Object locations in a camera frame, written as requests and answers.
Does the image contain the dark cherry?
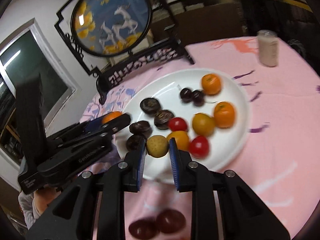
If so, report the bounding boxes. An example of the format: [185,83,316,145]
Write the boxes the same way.
[180,88,193,103]
[192,90,205,107]

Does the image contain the white framed window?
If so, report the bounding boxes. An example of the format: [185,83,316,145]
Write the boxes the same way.
[1,19,76,165]

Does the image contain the pink beverage can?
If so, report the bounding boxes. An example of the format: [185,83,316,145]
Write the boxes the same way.
[257,30,279,67]

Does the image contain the black chair back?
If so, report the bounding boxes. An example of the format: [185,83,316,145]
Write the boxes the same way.
[239,0,318,45]

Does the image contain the person's left hand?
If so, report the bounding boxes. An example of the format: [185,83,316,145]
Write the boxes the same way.
[34,186,61,215]

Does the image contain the dark cherry right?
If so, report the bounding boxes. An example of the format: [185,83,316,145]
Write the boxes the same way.
[192,90,205,107]

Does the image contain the dark water chestnut bottom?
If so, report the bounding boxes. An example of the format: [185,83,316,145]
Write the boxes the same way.
[126,134,145,152]

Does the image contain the small red tomato upper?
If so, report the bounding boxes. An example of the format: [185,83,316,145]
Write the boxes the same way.
[168,117,188,132]

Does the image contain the yellow plum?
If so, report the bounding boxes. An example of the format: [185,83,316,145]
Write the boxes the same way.
[192,113,215,137]

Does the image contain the dark red plum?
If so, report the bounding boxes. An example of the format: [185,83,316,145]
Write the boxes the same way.
[129,218,159,239]
[155,209,186,234]

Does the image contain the dark water chestnut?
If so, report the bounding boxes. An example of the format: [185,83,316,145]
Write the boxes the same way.
[140,98,162,115]
[129,120,152,138]
[126,134,145,152]
[154,109,175,130]

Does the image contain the pink printed tablecloth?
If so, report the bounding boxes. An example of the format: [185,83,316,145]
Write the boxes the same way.
[80,37,319,239]

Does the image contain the yellow longan fruit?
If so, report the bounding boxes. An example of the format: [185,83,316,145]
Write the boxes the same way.
[146,135,169,158]

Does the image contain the white oval plate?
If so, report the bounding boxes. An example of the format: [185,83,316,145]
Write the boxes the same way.
[123,68,251,171]

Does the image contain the red cherry tomato lower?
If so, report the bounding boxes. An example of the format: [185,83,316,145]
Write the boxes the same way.
[189,135,210,159]

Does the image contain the mandarin orange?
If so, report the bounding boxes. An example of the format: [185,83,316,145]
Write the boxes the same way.
[201,73,222,95]
[101,111,122,124]
[213,101,236,128]

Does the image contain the orange cherry tomato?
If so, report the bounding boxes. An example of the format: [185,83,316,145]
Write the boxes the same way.
[167,131,190,151]

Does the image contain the round deer embroidery screen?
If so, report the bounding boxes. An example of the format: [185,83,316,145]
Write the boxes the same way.
[54,0,195,105]

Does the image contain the wooden shelf with boxes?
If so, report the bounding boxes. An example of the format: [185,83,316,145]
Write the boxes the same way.
[151,0,283,39]

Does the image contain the dark water chestnut top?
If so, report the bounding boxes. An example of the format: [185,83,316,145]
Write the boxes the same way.
[140,98,162,115]

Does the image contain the dark cherry left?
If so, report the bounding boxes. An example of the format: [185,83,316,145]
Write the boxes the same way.
[180,88,193,103]

